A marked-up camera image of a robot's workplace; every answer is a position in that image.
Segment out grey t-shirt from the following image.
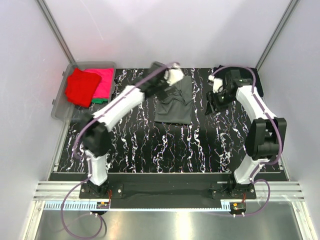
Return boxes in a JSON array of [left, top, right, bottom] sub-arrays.
[[154, 76, 193, 125]]

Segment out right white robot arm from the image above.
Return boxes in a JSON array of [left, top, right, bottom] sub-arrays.
[[205, 66, 287, 199]]

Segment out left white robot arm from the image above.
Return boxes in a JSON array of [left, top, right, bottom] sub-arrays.
[[77, 61, 184, 198]]

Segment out folded black t-shirt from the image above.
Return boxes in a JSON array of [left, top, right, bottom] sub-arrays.
[[212, 65, 264, 98]]

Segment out pink t-shirt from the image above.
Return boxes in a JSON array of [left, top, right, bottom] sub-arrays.
[[85, 68, 115, 99]]

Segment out green t-shirt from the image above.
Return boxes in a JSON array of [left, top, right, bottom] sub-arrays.
[[91, 98, 108, 104]]

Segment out clear plastic bin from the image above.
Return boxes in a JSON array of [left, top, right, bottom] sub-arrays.
[[51, 61, 116, 121]]

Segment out red t-shirt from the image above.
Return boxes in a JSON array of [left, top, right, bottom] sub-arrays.
[[64, 68, 101, 108]]

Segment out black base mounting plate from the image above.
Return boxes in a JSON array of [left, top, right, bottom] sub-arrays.
[[79, 182, 256, 210]]

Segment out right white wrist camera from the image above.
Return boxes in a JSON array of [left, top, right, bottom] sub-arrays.
[[208, 75, 224, 94]]

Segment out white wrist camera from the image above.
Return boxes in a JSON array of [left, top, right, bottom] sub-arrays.
[[208, 75, 224, 94], [164, 63, 185, 86]]

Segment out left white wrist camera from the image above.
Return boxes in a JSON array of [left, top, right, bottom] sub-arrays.
[[164, 63, 185, 86]]

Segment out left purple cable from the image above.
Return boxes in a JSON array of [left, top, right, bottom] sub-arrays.
[[60, 61, 181, 238]]

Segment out purple cable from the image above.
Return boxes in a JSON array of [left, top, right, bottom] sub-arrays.
[[60, 61, 181, 238], [208, 64, 285, 216]]

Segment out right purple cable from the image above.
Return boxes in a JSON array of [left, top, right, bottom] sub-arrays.
[[208, 64, 285, 216]]

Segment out slotted cable duct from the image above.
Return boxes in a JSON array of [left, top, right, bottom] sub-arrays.
[[44, 200, 110, 211]]

